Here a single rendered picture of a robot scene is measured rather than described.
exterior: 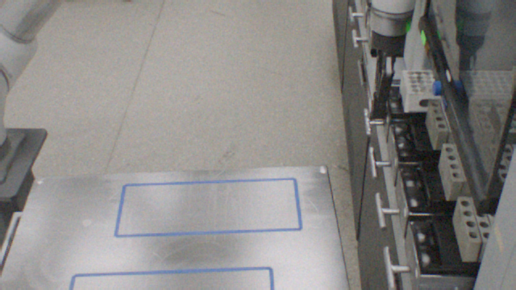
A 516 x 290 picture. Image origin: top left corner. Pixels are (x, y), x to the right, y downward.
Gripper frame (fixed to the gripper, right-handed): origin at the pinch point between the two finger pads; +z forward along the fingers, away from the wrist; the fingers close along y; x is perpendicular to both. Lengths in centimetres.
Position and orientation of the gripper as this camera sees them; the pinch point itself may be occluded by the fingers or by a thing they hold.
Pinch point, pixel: (379, 105)
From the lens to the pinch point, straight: 157.0
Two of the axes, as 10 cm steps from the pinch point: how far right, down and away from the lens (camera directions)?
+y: 0.5, -6.2, 7.8
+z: 0.0, 7.8, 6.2
